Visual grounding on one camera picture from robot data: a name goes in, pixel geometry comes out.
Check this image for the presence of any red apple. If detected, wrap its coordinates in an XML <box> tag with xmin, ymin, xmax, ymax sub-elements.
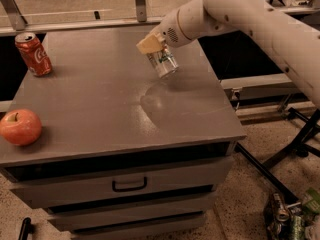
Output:
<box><xmin>0</xmin><ymin>109</ymin><xmax>42</xmax><ymax>146</ymax></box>

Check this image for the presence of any grey drawer cabinet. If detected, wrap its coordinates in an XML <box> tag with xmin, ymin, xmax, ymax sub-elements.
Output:
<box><xmin>0</xmin><ymin>26</ymin><xmax>244</xmax><ymax>240</ymax></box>

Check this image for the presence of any silver 7up can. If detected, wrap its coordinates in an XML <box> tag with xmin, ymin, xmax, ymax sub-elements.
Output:
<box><xmin>147</xmin><ymin>46</ymin><xmax>179</xmax><ymax>78</ymax></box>

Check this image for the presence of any red coca-cola can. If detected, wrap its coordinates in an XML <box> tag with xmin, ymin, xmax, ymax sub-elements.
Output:
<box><xmin>15</xmin><ymin>32</ymin><xmax>52</xmax><ymax>77</ymax></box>

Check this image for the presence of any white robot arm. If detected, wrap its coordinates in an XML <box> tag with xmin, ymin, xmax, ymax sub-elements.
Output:
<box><xmin>137</xmin><ymin>0</ymin><xmax>320</xmax><ymax>108</ymax></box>

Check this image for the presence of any black metal stand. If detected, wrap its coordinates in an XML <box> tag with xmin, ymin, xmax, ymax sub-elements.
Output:
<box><xmin>235</xmin><ymin>108</ymin><xmax>320</xmax><ymax>203</ymax></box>

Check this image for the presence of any pile of cans and trash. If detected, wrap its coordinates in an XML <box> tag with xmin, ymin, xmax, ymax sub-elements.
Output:
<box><xmin>263</xmin><ymin>188</ymin><xmax>320</xmax><ymax>240</ymax></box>

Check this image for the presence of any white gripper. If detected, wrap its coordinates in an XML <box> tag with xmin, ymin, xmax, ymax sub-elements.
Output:
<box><xmin>136</xmin><ymin>9</ymin><xmax>187</xmax><ymax>54</ymax></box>

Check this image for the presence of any black drawer handle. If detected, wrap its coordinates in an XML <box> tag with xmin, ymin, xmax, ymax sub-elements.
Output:
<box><xmin>111</xmin><ymin>177</ymin><xmax>148</xmax><ymax>193</ymax></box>

